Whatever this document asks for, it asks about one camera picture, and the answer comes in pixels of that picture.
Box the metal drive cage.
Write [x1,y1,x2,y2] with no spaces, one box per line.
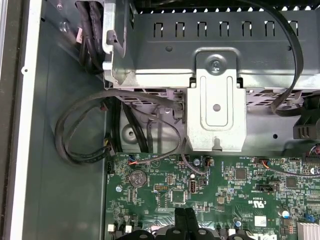
[101,0,320,118]

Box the white barcode sticker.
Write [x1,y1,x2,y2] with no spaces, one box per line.
[253,216,267,227]

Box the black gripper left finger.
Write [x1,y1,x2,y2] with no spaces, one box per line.
[126,207,186,240]

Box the black sleeved cable loop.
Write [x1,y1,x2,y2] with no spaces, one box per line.
[55,89,182,166]

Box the black PC case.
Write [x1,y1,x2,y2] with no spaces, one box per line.
[0,0,320,240]

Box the green motherboard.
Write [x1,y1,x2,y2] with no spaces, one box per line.
[103,151,320,240]

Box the black flat cable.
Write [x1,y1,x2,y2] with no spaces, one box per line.
[246,0,305,118]

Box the black cable bundle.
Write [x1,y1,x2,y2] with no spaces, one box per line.
[76,0,105,76]

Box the black plastic bay housing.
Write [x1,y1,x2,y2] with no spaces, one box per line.
[291,90,320,149]

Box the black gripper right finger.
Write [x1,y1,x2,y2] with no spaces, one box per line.
[185,207,251,240]

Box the silver coin cell battery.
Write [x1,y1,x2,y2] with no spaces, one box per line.
[128,169,147,187]

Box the silver metal bracket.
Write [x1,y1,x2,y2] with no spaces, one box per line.
[186,48,248,153]

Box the silver finned heatsink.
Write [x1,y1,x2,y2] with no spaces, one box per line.
[296,221,320,240]

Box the black square chip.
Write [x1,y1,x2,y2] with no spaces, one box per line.
[234,168,247,181]

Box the black header connector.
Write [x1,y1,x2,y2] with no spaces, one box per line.
[257,184,277,193]

